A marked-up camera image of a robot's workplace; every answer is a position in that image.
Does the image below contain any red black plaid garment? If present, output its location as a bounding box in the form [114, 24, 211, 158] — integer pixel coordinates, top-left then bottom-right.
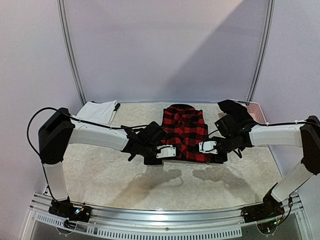
[161, 104, 210, 164]

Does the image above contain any white green raglan t-shirt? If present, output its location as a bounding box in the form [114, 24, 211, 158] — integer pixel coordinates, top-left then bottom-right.
[75, 100, 121, 126]

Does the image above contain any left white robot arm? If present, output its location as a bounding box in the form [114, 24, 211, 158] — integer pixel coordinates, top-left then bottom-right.
[38, 108, 166, 217]

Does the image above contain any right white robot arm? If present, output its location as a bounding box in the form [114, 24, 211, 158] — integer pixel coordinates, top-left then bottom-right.
[199, 114, 320, 218]

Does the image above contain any pink plastic laundry basket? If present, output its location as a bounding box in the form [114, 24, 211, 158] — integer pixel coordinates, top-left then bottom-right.
[245, 102, 266, 124]

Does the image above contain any black garment in basket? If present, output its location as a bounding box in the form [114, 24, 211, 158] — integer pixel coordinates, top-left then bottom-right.
[217, 99, 255, 124]

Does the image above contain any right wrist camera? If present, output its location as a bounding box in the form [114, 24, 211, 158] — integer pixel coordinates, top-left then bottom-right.
[198, 140, 218, 155]

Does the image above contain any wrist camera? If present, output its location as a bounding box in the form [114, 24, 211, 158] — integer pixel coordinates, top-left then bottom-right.
[198, 140, 218, 155]
[155, 145, 177, 159]

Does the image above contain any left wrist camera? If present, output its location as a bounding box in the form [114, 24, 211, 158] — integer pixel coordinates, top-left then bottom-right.
[155, 145, 177, 159]

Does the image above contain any aluminium front rail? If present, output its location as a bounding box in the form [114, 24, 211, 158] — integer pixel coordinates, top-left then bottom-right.
[21, 194, 315, 240]

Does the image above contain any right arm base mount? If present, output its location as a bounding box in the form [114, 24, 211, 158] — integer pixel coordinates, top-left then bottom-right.
[240, 191, 285, 223]

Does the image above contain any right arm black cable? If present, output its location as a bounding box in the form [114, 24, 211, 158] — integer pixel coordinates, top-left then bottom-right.
[202, 118, 320, 160]

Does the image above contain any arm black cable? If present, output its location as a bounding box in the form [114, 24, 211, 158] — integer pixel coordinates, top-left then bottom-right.
[202, 118, 320, 160]
[26, 106, 176, 156]

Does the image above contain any right aluminium frame post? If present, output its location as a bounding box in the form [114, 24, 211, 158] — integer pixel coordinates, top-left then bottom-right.
[246, 0, 275, 102]

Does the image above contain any aluminium frame post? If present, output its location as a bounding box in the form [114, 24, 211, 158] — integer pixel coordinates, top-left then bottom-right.
[246, 0, 275, 102]
[57, 0, 87, 105]

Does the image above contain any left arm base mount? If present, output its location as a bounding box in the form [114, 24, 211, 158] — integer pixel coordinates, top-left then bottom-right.
[48, 198, 93, 223]

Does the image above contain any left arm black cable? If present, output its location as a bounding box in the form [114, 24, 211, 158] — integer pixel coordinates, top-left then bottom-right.
[26, 106, 176, 156]

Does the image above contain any left aluminium frame post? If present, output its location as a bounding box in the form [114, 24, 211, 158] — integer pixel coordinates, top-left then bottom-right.
[57, 0, 87, 105]

